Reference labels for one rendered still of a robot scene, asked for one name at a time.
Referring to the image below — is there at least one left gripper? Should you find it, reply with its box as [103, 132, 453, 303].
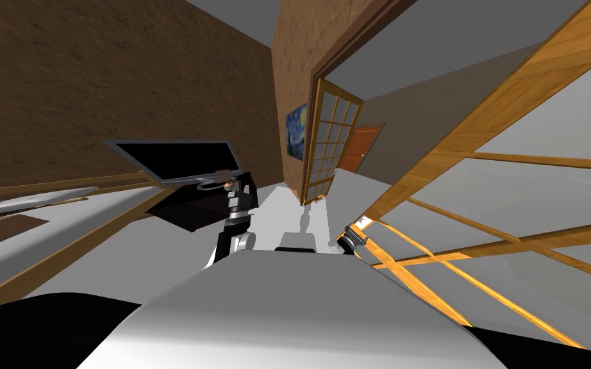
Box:
[225, 174, 258, 211]

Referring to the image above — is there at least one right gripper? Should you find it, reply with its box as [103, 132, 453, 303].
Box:
[343, 227, 369, 246]

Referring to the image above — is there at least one grey curved appliance handle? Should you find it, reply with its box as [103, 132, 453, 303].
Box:
[195, 171, 238, 192]

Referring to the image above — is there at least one black microwave appliance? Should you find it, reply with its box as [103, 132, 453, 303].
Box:
[146, 172, 260, 233]

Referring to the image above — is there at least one black appliance door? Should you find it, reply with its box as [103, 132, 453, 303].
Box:
[103, 139, 246, 188]

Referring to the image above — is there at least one blue night sky painting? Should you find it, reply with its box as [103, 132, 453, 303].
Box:
[285, 102, 309, 163]

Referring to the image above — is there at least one orange door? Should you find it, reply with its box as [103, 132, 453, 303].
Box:
[338, 124, 383, 175]

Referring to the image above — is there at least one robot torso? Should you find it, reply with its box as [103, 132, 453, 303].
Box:
[76, 231, 508, 369]

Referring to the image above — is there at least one wooden door with small panes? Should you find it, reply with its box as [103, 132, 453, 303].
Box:
[300, 76, 365, 206]

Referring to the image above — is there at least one wooden door with large panes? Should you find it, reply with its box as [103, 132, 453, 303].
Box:
[362, 0, 591, 350]

